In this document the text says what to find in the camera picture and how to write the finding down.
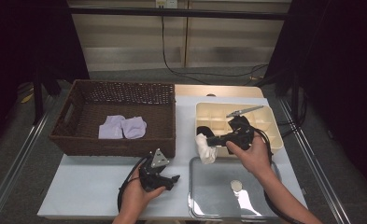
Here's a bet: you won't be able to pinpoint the black horizontal bar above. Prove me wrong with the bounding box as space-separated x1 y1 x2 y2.
68 7 292 21

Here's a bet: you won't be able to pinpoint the black sock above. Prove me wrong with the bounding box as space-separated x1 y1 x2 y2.
196 125 217 139

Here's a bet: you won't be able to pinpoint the black metal stand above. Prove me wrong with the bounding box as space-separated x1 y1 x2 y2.
32 66 63 126

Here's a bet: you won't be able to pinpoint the person's right hand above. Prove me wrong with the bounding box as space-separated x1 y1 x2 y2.
226 134 275 182

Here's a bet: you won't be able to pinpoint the black hanging wall cable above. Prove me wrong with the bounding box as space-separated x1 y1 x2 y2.
161 15 269 86

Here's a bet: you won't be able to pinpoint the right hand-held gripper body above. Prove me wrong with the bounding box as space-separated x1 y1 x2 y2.
225 105 265 151

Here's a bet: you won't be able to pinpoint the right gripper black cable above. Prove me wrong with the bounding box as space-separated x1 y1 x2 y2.
252 127 306 224

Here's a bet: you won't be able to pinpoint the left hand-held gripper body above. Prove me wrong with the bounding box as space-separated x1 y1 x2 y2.
138 147 175 193

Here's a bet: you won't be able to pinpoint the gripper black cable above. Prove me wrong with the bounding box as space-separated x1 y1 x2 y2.
252 127 306 224
117 153 152 213

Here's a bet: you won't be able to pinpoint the dark curtain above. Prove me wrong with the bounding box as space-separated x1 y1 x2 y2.
263 0 367 200
0 0 91 157

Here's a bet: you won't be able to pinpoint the clear plastic box lid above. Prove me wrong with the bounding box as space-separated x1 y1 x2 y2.
188 156 287 222

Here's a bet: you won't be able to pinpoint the white sock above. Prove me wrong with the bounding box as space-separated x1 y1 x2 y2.
194 133 219 165

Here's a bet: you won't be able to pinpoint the cream divided storage box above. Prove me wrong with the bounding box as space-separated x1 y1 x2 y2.
194 102 285 159

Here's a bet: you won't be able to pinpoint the yellow flat object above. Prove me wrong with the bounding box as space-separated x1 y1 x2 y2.
20 92 35 105

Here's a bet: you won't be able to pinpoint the person's left hand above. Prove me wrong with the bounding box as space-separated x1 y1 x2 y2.
119 169 167 219

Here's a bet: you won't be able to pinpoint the black floor cables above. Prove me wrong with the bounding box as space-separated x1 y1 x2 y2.
278 90 308 138

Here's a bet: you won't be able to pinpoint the brown wicker basket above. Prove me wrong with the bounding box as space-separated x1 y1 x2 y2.
49 78 176 159

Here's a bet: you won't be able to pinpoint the metal floor rail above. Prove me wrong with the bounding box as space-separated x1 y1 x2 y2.
0 94 56 224
277 98 352 224

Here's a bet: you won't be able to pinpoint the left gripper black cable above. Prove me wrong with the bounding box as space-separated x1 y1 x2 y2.
117 153 152 213

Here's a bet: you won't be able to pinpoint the white wall outlet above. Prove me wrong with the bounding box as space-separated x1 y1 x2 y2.
155 0 179 9

